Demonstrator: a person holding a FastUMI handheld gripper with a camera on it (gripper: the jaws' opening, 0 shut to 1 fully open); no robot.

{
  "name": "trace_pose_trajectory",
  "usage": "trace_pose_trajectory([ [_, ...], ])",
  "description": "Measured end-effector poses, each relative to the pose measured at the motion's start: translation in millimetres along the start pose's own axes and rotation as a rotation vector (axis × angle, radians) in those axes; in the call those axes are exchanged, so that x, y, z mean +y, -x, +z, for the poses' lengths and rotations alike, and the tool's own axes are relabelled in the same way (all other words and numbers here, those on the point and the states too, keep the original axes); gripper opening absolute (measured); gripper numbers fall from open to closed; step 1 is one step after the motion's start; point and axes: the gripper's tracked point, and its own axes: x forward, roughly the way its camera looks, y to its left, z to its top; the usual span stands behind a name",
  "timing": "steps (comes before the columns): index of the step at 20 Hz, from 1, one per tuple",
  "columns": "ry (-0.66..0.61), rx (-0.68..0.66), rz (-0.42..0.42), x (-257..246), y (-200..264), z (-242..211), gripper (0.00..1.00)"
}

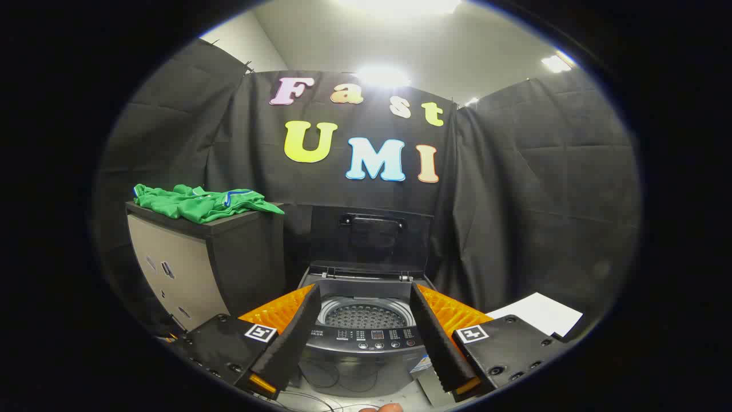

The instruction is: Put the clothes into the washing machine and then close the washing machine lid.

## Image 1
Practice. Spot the ceiling light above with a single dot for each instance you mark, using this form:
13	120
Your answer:
556	63

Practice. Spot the green polo shirt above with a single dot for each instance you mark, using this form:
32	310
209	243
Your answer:
200	204

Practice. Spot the black and grey cabinet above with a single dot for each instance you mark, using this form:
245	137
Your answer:
171	269

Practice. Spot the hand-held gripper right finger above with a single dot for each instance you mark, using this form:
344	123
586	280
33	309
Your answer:
437	337

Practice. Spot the grey washing machine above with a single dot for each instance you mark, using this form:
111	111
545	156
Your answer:
366	366

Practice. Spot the black backdrop cloth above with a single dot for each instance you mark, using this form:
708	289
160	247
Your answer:
514	189

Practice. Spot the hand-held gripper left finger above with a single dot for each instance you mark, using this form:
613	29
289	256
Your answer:
289	337

